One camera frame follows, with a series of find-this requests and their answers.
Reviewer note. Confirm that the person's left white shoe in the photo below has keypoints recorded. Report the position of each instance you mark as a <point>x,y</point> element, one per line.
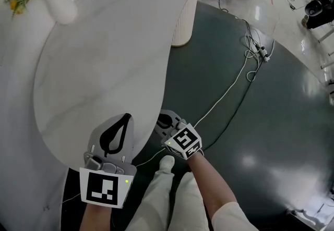
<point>167,163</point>

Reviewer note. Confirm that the person's light trousers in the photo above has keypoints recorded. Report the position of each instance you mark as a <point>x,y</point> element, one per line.
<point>161,198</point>

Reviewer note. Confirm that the white curved table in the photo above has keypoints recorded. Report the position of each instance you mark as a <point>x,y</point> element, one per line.
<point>104,55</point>

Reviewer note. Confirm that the white plastic object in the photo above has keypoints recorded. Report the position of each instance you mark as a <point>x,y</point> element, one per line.
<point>310,215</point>

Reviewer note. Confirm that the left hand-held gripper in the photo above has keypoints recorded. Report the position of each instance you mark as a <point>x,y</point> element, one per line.
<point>101,191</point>

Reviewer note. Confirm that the person's left forearm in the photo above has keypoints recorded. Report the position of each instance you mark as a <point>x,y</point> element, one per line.
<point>95,217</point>

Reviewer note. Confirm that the person's right forearm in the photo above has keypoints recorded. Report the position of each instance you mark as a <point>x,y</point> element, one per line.
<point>211,183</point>

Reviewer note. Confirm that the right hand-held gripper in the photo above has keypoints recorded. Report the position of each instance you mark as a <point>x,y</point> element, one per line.
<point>185,140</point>

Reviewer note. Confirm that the grey seat-shaped device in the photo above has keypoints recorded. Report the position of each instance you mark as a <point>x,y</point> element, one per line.
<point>314,8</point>

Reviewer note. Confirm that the person's white printed shirt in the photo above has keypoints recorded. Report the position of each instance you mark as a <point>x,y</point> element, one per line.
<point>232,218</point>

